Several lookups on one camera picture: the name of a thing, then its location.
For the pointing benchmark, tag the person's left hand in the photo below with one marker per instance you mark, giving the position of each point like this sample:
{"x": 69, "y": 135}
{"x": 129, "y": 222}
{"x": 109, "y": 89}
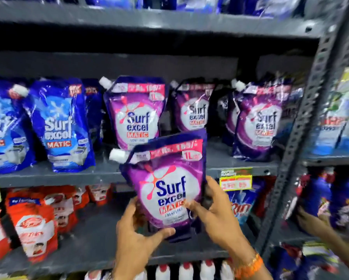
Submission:
{"x": 132, "y": 244}

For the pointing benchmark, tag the person's right hand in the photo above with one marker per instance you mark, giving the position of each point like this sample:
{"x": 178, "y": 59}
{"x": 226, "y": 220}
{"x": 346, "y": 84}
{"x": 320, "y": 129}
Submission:
{"x": 221, "y": 224}

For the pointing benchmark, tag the person's left thumb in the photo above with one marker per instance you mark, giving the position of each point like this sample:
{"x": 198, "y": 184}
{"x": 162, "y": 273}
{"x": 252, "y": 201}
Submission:
{"x": 162, "y": 234}

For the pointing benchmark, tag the person's right thumb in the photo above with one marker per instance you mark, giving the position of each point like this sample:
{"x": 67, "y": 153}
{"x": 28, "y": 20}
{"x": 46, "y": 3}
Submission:
{"x": 195, "y": 207}

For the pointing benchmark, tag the purple detergent refill pouch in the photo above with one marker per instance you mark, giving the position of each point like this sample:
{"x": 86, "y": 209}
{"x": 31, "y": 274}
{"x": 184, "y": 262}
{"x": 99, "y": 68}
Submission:
{"x": 174, "y": 174}
{"x": 135, "y": 116}
{"x": 260, "y": 128}
{"x": 193, "y": 110}
{"x": 230, "y": 116}

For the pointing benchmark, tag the person's right forearm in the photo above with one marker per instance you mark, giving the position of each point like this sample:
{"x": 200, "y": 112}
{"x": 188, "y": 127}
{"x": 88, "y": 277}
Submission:
{"x": 256, "y": 272}

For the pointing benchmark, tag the person's left forearm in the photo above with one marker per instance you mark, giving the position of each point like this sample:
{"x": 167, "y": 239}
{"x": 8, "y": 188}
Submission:
{"x": 129, "y": 274}

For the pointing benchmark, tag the row of white bottles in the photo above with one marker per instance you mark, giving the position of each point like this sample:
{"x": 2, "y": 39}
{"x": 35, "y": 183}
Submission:
{"x": 186, "y": 272}

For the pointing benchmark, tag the blue detergent powder packet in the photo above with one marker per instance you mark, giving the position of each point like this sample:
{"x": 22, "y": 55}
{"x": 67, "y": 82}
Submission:
{"x": 241, "y": 205}

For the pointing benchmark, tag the red packet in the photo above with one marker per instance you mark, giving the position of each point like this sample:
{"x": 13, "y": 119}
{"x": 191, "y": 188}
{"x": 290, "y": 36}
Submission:
{"x": 266, "y": 196}

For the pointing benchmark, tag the orange thread wristband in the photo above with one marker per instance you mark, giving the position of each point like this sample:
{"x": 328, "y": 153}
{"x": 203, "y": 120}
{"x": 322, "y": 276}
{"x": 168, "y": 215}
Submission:
{"x": 249, "y": 266}

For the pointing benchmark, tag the blue packets with yellow print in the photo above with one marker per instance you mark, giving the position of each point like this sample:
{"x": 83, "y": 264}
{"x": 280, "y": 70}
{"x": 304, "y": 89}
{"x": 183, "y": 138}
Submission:
{"x": 303, "y": 262}

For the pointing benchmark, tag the blue detergent refill pouch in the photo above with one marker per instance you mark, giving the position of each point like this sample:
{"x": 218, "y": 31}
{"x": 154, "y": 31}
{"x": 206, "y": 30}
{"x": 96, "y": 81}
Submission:
{"x": 60, "y": 128}
{"x": 93, "y": 113}
{"x": 5, "y": 128}

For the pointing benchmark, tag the dark blue liquid pouches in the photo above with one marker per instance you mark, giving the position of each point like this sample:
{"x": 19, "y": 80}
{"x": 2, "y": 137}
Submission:
{"x": 338, "y": 195}

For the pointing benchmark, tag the green and white detergent packet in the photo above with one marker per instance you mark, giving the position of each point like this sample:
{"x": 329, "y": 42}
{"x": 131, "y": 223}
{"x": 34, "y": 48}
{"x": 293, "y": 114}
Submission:
{"x": 340, "y": 119}

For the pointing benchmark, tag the grey metal shelf rack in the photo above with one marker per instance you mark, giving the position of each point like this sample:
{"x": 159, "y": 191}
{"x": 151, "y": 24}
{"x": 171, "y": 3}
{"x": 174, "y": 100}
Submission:
{"x": 162, "y": 24}

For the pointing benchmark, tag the row of blue packets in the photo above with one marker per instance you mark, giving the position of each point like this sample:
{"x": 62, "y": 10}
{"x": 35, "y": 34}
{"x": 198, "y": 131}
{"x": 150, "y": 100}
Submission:
{"x": 192, "y": 2}

